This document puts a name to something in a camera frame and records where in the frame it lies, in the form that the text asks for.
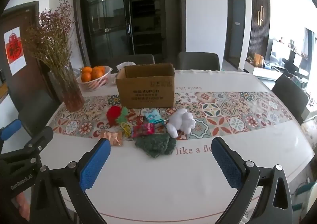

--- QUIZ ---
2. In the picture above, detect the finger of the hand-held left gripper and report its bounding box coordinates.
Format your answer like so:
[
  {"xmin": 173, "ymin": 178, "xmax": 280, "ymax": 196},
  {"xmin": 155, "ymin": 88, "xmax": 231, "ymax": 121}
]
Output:
[
  {"xmin": 0, "ymin": 126, "xmax": 54, "ymax": 165},
  {"xmin": 0, "ymin": 118, "xmax": 23, "ymax": 155}
]

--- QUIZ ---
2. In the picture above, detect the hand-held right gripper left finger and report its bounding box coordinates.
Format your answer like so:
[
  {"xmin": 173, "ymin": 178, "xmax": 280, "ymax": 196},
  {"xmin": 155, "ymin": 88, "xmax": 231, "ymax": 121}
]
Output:
[{"xmin": 32, "ymin": 137, "xmax": 112, "ymax": 224}]

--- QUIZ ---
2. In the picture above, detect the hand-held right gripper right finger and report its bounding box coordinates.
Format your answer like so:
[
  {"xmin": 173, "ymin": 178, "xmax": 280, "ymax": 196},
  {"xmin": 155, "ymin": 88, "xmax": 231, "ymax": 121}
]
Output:
[{"xmin": 211, "ymin": 136, "xmax": 294, "ymax": 224}]

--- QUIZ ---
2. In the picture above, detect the yellow blue elastic band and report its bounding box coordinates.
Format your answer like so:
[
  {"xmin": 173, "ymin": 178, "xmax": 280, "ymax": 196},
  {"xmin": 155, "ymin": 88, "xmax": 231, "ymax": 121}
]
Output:
[{"xmin": 121, "ymin": 122, "xmax": 133, "ymax": 136}]

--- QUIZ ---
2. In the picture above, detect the red knitted ball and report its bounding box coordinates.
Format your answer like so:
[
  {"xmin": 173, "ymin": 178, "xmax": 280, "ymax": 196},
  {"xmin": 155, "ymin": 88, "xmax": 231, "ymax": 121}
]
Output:
[{"xmin": 106, "ymin": 106, "xmax": 122, "ymax": 125}]

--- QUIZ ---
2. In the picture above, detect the dark green knitted cloth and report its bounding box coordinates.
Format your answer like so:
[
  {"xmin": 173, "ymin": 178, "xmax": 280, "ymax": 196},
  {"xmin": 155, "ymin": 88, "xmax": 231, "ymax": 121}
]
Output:
[{"xmin": 135, "ymin": 133, "xmax": 177, "ymax": 158}]

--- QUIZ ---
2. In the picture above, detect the white plush toy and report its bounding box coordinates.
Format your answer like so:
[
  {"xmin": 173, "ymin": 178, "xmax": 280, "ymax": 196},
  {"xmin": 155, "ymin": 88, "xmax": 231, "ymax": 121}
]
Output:
[{"xmin": 166, "ymin": 108, "xmax": 196, "ymax": 138}]

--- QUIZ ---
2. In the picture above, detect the brown cardboard box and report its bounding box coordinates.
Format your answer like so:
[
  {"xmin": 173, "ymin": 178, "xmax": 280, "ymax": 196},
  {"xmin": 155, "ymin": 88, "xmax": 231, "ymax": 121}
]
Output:
[{"xmin": 116, "ymin": 64, "xmax": 176, "ymax": 109}]

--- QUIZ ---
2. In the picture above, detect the grey dining chair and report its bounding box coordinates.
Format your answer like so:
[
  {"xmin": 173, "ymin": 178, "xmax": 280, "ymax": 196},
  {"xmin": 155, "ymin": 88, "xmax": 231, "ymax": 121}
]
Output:
[
  {"xmin": 271, "ymin": 74, "xmax": 310, "ymax": 125},
  {"xmin": 118, "ymin": 54, "xmax": 156, "ymax": 71},
  {"xmin": 18, "ymin": 88, "xmax": 60, "ymax": 138},
  {"xmin": 177, "ymin": 52, "xmax": 221, "ymax": 71}
]

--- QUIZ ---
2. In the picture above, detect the copper foil wrapper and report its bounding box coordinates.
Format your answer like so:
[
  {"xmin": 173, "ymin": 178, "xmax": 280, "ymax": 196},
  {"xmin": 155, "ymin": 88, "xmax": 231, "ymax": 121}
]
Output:
[{"xmin": 100, "ymin": 130, "xmax": 123, "ymax": 147}]

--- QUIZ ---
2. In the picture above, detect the clear glass vase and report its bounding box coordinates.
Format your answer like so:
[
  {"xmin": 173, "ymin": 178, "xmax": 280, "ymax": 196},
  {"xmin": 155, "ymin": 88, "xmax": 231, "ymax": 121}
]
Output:
[{"xmin": 48, "ymin": 64, "xmax": 85, "ymax": 112}]

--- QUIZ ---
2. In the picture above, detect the green felt tree ornament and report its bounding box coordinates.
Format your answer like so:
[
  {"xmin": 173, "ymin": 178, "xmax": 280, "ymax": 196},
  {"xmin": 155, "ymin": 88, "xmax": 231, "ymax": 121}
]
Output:
[{"xmin": 117, "ymin": 106, "xmax": 135, "ymax": 124}]

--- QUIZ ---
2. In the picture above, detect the red snack packet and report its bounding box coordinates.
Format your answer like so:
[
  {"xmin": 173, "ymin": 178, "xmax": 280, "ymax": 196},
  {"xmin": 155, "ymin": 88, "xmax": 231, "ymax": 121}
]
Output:
[{"xmin": 131, "ymin": 123, "xmax": 155, "ymax": 138}]

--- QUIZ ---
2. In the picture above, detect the teal tissue packet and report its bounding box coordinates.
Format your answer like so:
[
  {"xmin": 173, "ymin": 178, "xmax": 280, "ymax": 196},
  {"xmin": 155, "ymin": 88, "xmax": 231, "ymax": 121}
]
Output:
[{"xmin": 144, "ymin": 111, "xmax": 160, "ymax": 124}]

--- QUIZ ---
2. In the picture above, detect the white plastic fruit basket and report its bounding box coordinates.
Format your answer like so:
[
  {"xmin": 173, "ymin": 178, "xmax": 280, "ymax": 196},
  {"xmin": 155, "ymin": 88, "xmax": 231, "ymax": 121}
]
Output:
[{"xmin": 76, "ymin": 66, "xmax": 113, "ymax": 91}]

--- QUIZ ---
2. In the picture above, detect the white low cabinet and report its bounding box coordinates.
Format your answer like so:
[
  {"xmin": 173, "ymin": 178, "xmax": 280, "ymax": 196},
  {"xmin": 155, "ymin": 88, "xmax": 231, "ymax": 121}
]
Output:
[{"xmin": 244, "ymin": 61, "xmax": 283, "ymax": 81}]

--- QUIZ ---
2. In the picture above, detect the white crumpled tissue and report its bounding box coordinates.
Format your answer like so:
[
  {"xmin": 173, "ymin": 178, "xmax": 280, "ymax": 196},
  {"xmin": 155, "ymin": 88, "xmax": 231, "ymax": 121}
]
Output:
[{"xmin": 116, "ymin": 62, "xmax": 137, "ymax": 72}]

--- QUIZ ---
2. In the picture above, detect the orange package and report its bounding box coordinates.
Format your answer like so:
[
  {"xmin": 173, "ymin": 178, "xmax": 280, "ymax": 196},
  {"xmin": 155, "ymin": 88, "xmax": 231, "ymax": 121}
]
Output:
[{"xmin": 254, "ymin": 54, "xmax": 265, "ymax": 67}]

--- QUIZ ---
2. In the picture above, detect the brown wooden door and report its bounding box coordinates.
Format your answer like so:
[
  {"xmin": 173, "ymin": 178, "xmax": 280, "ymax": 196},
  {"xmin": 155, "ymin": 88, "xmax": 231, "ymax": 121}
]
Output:
[{"xmin": 0, "ymin": 1, "xmax": 53, "ymax": 106}]

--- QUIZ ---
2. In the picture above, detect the grey interior door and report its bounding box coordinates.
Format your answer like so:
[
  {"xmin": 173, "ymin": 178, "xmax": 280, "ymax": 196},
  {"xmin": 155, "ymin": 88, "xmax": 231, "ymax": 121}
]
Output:
[{"xmin": 227, "ymin": 0, "xmax": 246, "ymax": 70}]

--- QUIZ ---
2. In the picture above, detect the dark glass sliding door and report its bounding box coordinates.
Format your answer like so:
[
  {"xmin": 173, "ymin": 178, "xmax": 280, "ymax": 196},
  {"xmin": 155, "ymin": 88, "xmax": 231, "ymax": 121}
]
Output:
[{"xmin": 73, "ymin": 0, "xmax": 186, "ymax": 68}]

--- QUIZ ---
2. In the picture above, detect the red paper wall poster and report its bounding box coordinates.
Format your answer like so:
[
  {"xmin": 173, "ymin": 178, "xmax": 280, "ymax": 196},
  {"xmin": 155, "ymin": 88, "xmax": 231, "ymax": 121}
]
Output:
[{"xmin": 4, "ymin": 26, "xmax": 27, "ymax": 76}]

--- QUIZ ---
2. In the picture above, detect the dark slatted wall panel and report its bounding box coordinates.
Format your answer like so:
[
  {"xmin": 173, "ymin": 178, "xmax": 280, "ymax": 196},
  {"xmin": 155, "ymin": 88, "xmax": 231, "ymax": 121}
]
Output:
[{"xmin": 248, "ymin": 0, "xmax": 271, "ymax": 61}]

